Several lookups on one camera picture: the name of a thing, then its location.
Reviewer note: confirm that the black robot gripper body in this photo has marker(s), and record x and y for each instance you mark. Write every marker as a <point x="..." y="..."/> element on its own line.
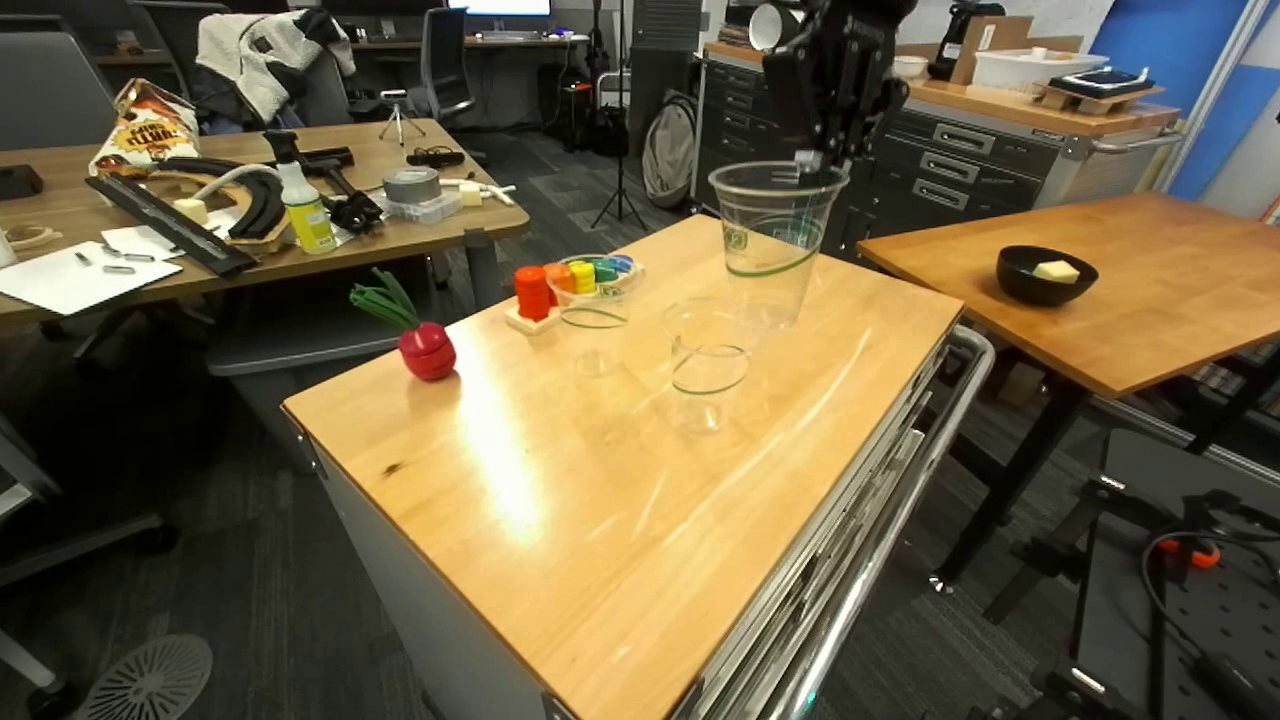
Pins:
<point x="828" y="78"/>

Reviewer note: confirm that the clear plastic cup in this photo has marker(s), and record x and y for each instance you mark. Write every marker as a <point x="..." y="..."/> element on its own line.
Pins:
<point x="774" y="219"/>
<point x="709" y="360"/>

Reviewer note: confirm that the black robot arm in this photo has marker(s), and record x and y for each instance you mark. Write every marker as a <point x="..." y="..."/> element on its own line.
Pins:
<point x="826" y="5"/>

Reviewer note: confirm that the grey tool cabinet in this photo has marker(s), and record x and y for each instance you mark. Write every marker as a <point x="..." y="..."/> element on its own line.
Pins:
<point x="949" y="152"/>

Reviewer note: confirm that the black bowl with food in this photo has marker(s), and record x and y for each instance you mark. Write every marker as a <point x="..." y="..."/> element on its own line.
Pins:
<point x="1043" y="278"/>

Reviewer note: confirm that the green stacker cylinder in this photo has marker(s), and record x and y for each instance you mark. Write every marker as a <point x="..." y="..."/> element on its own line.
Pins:
<point x="606" y="268"/>

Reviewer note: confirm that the yellow stacker cylinder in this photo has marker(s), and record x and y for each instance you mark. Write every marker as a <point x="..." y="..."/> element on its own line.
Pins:
<point x="581" y="274"/>

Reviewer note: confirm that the orange stacker cylinder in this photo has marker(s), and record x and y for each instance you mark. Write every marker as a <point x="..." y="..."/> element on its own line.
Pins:
<point x="558" y="283"/>

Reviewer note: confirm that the red stacker cylinder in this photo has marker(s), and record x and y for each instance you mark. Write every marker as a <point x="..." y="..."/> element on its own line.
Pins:
<point x="535" y="297"/>

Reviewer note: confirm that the grey office chair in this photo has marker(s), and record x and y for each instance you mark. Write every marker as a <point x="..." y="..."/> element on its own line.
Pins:
<point x="443" y="91"/>

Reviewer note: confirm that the grey tape roll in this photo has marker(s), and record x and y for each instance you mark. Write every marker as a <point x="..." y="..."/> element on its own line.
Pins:
<point x="415" y="192"/>

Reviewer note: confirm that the wooden tool cart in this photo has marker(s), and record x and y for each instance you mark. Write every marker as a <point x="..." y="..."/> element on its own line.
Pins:
<point x="552" y="545"/>

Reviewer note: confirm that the red radish toy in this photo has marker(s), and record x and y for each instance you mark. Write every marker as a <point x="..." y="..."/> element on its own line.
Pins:
<point x="420" y="347"/>

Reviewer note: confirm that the yellow-green spray bottle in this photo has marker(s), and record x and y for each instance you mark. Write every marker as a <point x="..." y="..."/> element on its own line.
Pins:
<point x="302" y="202"/>

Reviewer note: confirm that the white jacket on chair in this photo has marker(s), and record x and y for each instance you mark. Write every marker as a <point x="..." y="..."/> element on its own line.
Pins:
<point x="260" y="49"/>

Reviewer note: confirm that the snack chip bag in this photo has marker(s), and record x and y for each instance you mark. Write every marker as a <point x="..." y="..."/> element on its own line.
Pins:
<point x="148" y="127"/>

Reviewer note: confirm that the white paper sheets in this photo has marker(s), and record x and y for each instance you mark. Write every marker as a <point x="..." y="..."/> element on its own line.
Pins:
<point x="94" y="274"/>

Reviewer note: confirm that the white floor fan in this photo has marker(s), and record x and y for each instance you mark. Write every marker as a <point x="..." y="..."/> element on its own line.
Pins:
<point x="153" y="680"/>

